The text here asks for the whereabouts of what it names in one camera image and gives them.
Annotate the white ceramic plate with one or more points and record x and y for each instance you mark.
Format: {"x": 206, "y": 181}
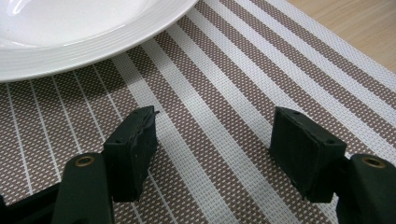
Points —
{"x": 71, "y": 34}

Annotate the striped woven placemat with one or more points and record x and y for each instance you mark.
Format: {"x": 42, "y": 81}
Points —
{"x": 218, "y": 102}

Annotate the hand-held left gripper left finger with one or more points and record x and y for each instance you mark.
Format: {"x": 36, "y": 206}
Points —
{"x": 129, "y": 161}

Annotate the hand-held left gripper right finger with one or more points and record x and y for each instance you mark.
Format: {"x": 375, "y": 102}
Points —
{"x": 306, "y": 155}

